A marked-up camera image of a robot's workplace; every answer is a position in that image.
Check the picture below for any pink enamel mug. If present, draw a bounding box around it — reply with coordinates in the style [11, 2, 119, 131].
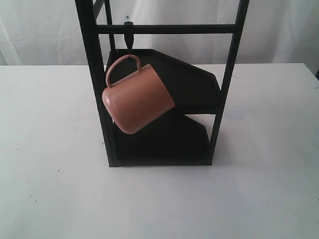
[102, 54, 175, 134]

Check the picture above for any black metal shelf rack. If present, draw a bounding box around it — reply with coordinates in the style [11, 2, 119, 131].
[75, 0, 249, 167]

